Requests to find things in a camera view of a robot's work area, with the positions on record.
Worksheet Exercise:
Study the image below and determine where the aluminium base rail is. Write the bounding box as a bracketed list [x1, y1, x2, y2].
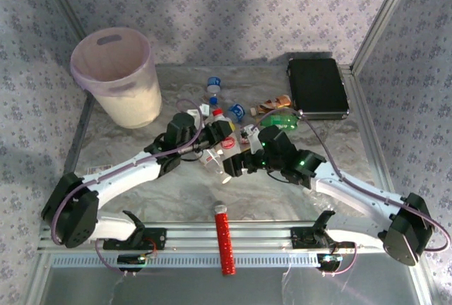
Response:
[37, 222, 423, 253]

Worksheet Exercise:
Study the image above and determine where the aluminium corner post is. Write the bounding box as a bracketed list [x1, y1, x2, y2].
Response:
[351, 0, 420, 75]
[35, 0, 88, 41]

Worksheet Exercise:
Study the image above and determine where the blue-label bottle blue cap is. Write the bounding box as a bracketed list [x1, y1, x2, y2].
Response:
[206, 76, 222, 106]

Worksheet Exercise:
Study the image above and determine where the blue-label bottle white cap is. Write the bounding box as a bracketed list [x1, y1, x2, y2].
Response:
[227, 102, 247, 124]

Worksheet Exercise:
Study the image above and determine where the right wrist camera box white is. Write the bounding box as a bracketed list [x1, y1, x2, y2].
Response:
[244, 126, 265, 154]

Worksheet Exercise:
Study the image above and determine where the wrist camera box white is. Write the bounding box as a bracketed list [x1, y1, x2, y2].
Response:
[244, 126, 265, 154]
[188, 104, 212, 119]

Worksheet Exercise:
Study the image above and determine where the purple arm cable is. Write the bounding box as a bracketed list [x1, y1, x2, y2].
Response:
[51, 99, 205, 277]
[252, 107, 452, 277]

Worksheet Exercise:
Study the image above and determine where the small printed card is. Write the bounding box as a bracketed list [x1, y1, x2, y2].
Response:
[86, 165, 114, 175]

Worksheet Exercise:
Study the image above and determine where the small circuit board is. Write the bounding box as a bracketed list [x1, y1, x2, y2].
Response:
[117, 253, 148, 273]
[316, 253, 343, 271]

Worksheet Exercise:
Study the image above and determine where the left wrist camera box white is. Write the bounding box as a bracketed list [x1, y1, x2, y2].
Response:
[188, 104, 212, 119]

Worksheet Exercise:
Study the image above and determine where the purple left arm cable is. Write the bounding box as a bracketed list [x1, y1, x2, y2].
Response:
[51, 99, 205, 277]

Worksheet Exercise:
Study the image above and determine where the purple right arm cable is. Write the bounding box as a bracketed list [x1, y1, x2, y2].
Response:
[252, 107, 452, 277]

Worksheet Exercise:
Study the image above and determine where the grey slotted cable duct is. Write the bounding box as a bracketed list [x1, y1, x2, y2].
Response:
[51, 252, 321, 268]

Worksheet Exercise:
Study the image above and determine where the red glitter microphone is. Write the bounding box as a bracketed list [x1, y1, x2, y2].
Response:
[210, 201, 237, 277]

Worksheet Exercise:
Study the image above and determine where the clear bottle white cap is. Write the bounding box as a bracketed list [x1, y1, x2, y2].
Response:
[306, 188, 335, 211]

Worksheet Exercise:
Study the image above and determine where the clear bottle red label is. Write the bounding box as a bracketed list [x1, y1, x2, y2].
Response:
[211, 107, 242, 155]

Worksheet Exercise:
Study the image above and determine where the black hard case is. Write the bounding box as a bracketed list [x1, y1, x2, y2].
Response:
[286, 56, 351, 121]

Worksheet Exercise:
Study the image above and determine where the white barcode-label bottle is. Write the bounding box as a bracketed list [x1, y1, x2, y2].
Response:
[197, 148, 232, 184]

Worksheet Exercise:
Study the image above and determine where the white bin with pink liner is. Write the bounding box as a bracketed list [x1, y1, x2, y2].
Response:
[69, 26, 163, 129]

